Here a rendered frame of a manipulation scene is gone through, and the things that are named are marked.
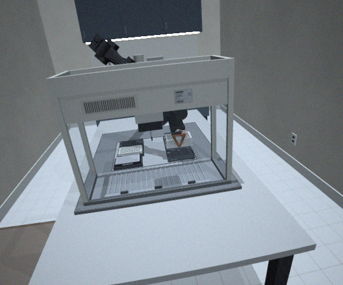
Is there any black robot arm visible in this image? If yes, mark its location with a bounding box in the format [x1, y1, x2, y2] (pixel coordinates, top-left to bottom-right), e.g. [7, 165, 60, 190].
[88, 34, 136, 65]

